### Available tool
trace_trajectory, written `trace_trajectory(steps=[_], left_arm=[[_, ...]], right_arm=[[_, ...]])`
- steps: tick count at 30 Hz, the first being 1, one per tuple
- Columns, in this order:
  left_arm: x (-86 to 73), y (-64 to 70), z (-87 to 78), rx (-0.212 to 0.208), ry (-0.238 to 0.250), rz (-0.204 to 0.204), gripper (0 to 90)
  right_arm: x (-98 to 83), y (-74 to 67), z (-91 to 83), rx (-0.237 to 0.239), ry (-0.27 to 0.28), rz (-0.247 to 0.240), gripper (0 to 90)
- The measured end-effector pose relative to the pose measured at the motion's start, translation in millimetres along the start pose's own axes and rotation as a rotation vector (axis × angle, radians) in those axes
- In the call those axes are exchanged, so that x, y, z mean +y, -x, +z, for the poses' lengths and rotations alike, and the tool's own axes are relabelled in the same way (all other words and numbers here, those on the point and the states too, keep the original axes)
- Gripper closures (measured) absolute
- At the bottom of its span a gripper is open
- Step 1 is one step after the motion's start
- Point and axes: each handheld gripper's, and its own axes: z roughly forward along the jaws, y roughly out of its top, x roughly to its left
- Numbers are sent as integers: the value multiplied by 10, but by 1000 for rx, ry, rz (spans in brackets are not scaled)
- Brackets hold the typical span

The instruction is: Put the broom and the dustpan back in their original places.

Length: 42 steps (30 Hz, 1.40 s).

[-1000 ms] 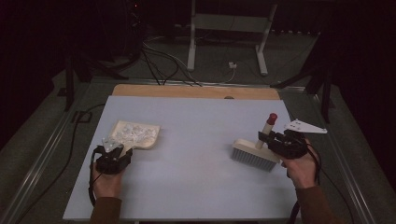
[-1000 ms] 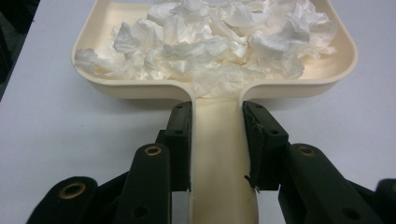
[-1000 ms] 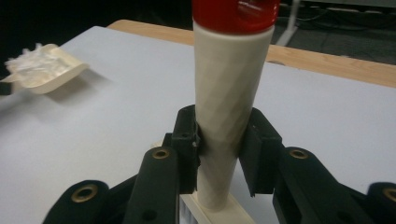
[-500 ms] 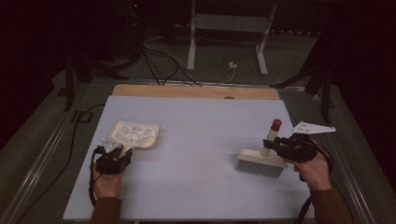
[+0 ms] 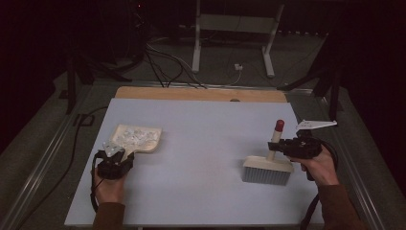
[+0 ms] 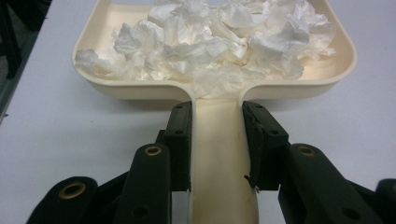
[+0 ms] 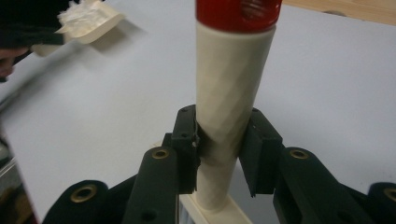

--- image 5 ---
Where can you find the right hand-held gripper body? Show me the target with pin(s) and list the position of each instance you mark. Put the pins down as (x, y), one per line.
(303, 147)

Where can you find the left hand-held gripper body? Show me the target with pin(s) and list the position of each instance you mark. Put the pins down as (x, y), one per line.
(113, 169)

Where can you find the pile of white paper scraps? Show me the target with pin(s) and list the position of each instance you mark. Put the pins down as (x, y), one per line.
(135, 136)

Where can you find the cream dustpan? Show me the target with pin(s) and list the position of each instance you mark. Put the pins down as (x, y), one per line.
(150, 146)

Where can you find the person's left hand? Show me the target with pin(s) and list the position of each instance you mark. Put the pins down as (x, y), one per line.
(110, 191)

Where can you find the person's right hand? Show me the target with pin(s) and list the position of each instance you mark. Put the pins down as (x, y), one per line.
(322, 172)

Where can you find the black tripod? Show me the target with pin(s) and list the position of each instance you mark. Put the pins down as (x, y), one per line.
(334, 96)
(71, 83)

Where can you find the white work board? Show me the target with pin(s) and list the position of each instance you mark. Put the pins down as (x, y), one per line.
(198, 198)

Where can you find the wooden table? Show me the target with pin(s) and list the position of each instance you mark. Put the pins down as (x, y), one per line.
(198, 93)

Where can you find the white metal stand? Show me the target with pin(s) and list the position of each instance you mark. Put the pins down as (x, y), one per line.
(234, 24)

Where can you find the metal floor rail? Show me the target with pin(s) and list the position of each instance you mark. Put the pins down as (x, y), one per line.
(360, 179)
(41, 166)

